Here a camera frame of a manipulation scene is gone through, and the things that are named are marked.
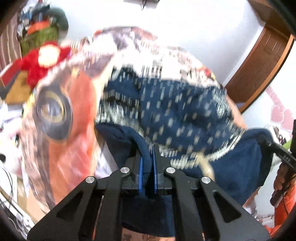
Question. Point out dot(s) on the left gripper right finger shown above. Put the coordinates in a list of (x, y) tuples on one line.
[(161, 182)]

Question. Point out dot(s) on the printed beige orange bedspread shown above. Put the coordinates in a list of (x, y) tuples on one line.
[(72, 175)]

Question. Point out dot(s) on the navy patterned hooded garment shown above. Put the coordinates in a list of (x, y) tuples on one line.
[(193, 127)]

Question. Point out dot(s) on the red plush toy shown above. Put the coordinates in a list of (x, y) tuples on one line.
[(36, 63)]

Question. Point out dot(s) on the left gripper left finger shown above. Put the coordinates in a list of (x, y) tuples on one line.
[(134, 182)]

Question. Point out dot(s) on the right hand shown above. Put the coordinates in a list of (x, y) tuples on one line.
[(279, 182)]

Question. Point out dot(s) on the brown wooden door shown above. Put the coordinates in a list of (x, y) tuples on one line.
[(264, 60)]

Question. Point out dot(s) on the striped red curtain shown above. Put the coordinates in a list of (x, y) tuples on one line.
[(10, 46)]

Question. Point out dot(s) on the orange jacket sleeve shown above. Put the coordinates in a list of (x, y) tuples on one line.
[(283, 209)]

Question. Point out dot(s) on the green bag clutter pile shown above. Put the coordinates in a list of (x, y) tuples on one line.
[(38, 23)]

